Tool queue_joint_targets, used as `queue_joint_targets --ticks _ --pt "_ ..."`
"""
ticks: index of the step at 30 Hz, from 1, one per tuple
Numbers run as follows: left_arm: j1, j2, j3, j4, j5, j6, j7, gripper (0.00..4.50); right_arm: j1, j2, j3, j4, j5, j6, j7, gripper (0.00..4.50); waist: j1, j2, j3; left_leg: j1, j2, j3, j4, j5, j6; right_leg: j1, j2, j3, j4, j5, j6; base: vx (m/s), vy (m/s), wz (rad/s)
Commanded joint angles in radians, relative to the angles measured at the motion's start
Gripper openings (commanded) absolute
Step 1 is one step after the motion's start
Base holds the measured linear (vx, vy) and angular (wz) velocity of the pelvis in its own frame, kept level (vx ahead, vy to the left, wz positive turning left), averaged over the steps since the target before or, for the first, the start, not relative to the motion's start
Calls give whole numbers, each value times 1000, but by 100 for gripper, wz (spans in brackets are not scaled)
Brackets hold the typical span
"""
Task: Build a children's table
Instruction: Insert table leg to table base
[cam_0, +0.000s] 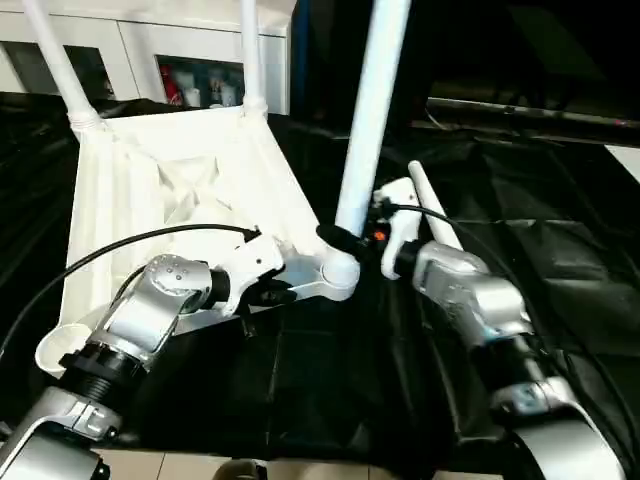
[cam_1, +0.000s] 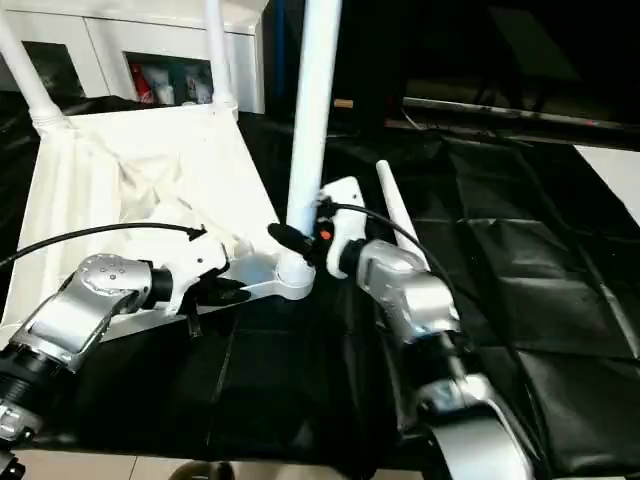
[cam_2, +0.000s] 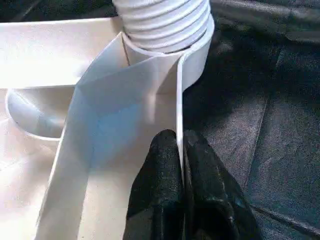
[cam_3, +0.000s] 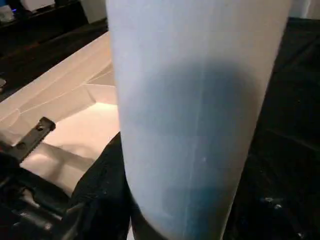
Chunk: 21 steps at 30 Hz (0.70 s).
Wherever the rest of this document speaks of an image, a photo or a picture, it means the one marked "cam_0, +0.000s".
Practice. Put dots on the white plastic table leg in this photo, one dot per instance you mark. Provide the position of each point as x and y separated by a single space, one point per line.
251 55
372 110
435 210
57 60

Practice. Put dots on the white plastic table top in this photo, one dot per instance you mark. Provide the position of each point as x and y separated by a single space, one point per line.
125 190

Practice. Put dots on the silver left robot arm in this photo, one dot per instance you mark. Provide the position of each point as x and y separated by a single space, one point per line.
140 310

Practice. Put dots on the black work mat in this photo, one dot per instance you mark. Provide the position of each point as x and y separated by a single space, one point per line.
325 375

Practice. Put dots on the black case with gold label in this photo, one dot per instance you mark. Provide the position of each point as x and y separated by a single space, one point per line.
325 60

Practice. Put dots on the dark metal rod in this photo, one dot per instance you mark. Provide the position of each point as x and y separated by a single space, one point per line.
540 112

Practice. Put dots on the white flat board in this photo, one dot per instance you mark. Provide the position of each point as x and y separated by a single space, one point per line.
625 160

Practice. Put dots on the white glass-door cabinet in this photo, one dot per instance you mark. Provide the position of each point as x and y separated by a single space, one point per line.
135 35

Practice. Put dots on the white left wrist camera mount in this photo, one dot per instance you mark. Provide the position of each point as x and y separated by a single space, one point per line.
255 260

